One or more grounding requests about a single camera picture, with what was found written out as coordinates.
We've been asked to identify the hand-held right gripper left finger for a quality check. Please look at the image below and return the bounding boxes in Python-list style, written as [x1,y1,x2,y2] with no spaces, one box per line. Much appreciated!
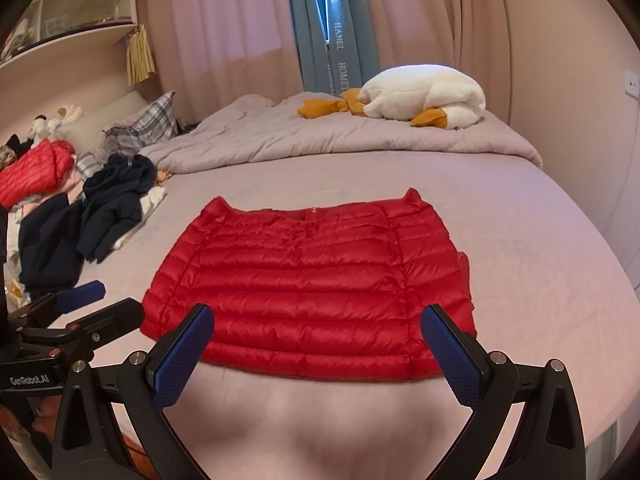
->
[51,303,216,480]

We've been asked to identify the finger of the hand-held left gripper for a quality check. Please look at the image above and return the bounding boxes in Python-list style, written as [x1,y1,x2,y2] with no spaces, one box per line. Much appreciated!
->
[5,280,107,333]
[20,297,146,361]

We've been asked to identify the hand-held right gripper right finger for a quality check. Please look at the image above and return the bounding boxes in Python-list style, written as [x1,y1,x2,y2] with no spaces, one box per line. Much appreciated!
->
[420,304,587,480]

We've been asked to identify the red puffer jacket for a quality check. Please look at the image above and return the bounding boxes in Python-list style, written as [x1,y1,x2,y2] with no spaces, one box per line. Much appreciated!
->
[140,187,478,381]

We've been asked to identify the navy garment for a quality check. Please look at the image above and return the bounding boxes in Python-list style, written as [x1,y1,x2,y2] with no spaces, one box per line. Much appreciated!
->
[19,192,86,291]

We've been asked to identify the white cloth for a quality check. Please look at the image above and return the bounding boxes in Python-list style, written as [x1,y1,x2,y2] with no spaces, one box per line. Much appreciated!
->
[112,186,167,251]

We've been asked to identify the bed with pink sheet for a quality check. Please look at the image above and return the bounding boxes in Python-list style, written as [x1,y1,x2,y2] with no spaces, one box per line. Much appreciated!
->
[0,90,640,480]

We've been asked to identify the plaid cloth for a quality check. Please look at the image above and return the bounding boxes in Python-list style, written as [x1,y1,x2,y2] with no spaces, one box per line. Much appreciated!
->
[75,151,106,181]

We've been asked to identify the folded red quilted jacket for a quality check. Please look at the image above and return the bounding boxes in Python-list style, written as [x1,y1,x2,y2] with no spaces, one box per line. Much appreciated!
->
[0,139,77,209]

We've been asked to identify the beige pillow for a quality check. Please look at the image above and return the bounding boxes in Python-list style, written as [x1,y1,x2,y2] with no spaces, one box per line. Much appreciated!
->
[57,91,151,151]

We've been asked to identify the white plush dog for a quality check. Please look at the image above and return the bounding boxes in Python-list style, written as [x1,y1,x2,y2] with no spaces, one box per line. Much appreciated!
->
[27,115,61,145]

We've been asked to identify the plaid pillow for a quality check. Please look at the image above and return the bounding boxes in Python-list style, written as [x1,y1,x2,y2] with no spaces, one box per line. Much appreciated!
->
[102,91,180,153]

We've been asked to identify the yellow hanging tassel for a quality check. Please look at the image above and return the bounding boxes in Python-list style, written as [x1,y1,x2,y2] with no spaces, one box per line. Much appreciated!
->
[126,24,157,86]

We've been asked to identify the grey quilt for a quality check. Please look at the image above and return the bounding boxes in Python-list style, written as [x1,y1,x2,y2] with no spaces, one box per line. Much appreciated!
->
[137,91,543,175]

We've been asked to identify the white goose plush toy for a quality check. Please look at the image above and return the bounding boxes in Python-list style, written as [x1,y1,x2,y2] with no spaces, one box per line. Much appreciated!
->
[297,64,487,131]

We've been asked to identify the blue curtain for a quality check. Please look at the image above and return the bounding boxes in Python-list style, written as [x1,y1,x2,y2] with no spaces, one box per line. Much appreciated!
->
[284,0,381,96]

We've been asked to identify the white wall shelf unit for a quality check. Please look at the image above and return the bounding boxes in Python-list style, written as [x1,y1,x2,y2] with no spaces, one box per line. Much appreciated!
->
[0,0,138,68]

